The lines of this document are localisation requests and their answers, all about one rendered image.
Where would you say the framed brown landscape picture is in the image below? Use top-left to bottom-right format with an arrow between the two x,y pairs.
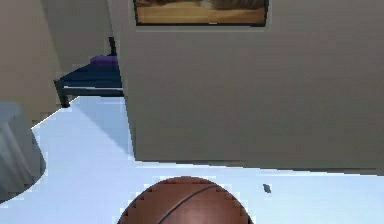
132,0 -> 270,28

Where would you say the dark blue bed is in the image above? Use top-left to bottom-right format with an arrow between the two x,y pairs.
53,36 -> 125,109

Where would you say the purple pillow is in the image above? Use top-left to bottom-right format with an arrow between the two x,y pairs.
89,54 -> 119,67

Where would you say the brown basketball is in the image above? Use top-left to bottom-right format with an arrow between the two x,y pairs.
116,176 -> 255,224

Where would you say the grey round bin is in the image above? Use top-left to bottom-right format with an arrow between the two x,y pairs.
0,101 -> 47,204

